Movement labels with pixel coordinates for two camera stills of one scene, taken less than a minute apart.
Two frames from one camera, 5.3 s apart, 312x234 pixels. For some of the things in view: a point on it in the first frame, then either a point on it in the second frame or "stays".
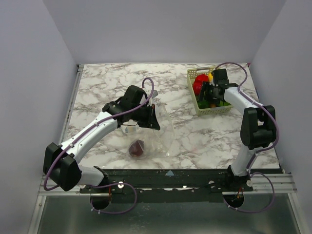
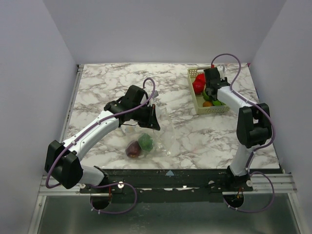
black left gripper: (151, 121) stays
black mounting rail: (165, 186) stays
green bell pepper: (203, 104) → (146, 142)
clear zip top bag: (145, 143) stays
